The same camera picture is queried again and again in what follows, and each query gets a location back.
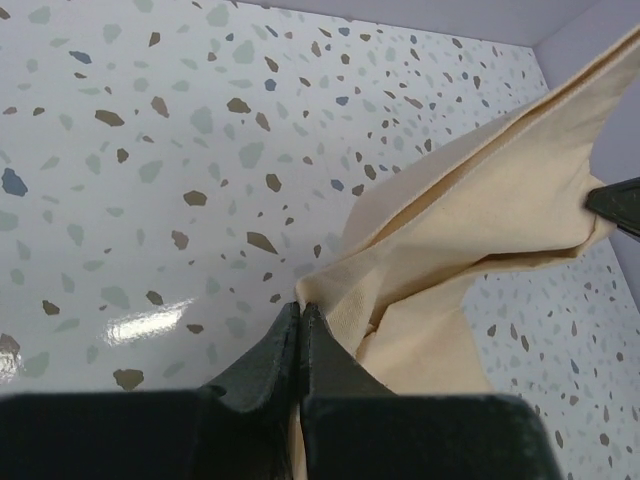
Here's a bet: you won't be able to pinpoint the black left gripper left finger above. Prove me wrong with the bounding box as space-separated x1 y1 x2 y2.
1 303 300 479

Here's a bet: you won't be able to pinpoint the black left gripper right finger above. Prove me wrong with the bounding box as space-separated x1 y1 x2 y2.
299 304 561 479

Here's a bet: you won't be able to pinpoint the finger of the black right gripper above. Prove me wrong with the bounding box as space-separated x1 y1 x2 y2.
585 177 640 235

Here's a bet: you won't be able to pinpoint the beige cloth mat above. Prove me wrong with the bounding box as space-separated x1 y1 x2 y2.
296 30 639 394

